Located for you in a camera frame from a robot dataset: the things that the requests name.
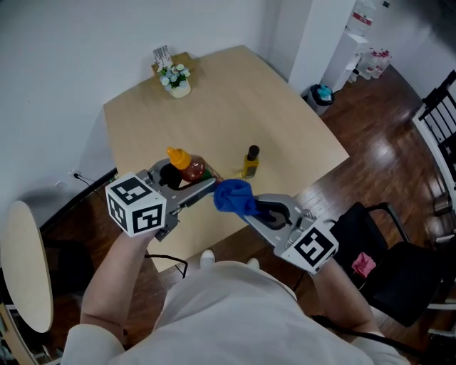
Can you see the group of clear water jugs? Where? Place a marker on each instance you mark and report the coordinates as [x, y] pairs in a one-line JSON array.
[[374, 64]]

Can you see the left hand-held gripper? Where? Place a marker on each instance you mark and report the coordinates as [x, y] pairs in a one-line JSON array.
[[137, 205]]

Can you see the black metal rack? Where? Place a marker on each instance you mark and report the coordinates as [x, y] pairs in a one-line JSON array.
[[441, 117]]

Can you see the black trash bin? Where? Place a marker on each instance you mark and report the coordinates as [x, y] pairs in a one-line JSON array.
[[320, 100]]

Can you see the blue wiping cloth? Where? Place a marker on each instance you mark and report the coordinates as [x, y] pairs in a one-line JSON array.
[[233, 196]]

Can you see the pink cloth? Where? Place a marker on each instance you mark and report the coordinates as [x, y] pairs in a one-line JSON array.
[[363, 264]]

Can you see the person's left forearm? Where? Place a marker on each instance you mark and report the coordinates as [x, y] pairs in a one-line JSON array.
[[110, 281]]

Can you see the white printed card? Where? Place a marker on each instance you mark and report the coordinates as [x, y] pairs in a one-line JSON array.
[[161, 54]]

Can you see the person's right forearm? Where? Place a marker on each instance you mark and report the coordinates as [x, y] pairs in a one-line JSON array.
[[338, 303]]

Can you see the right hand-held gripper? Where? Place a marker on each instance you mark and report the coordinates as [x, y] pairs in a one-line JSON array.
[[310, 246]]

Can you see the dark metal cup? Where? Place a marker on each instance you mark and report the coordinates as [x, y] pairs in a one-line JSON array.
[[442, 206]]

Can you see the white metal rack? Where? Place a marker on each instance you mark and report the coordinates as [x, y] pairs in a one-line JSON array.
[[427, 142]]

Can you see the white wall outlet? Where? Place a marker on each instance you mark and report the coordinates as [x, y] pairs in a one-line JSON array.
[[75, 173]]

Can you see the black armchair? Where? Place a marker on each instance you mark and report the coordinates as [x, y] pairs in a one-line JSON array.
[[402, 278]]

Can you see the person's white shirt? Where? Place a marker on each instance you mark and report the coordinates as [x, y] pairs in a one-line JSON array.
[[231, 313]]

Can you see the small yellow oil bottle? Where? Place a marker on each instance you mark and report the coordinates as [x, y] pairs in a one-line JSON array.
[[250, 165]]

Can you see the person's right white shoe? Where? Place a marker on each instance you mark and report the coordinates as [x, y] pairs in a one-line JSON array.
[[253, 263]]

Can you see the wooden box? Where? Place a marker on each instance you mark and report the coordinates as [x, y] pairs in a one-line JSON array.
[[187, 60]]

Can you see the round wooden table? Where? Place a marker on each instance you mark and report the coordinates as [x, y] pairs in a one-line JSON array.
[[25, 267]]

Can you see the orange-capped sauce bottle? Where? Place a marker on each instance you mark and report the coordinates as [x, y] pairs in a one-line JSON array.
[[194, 169]]

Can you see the white water dispenser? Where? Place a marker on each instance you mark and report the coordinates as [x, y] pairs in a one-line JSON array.
[[343, 60]]

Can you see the potted flowers in cream pot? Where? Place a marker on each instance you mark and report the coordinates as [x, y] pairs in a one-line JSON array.
[[175, 80]]

